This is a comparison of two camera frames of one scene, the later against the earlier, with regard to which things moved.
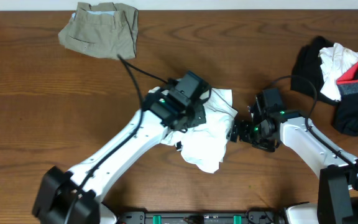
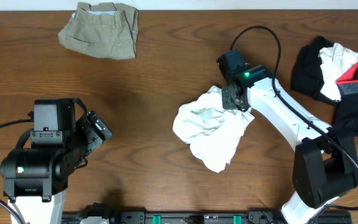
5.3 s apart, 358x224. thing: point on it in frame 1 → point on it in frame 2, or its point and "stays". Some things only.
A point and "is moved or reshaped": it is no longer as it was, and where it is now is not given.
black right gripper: (245, 125) → (227, 102)
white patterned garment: (335, 61) stays
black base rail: (274, 216) stays
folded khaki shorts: (104, 29) stays
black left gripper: (192, 116) → (84, 137)
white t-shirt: (204, 144) is moved or reshaped
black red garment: (355, 111) stays
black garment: (307, 65) stays
